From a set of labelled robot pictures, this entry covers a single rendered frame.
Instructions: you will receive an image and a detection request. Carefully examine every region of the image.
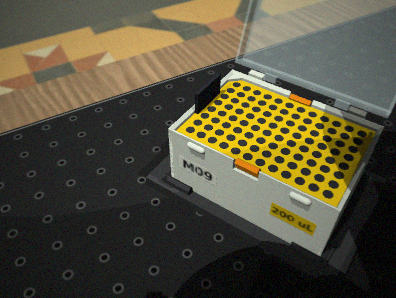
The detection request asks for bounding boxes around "white pipette tip box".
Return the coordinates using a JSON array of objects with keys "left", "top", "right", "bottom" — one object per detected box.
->
[{"left": 168, "top": 0, "right": 396, "bottom": 256}]

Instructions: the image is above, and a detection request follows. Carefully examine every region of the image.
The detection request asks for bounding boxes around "dark grey perforated base plate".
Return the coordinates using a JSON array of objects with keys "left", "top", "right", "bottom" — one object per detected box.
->
[{"left": 0, "top": 57, "right": 396, "bottom": 298}]

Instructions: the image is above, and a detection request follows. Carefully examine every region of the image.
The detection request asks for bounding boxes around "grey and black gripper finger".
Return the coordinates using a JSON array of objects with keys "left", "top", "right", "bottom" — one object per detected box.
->
[{"left": 146, "top": 292, "right": 168, "bottom": 298}]

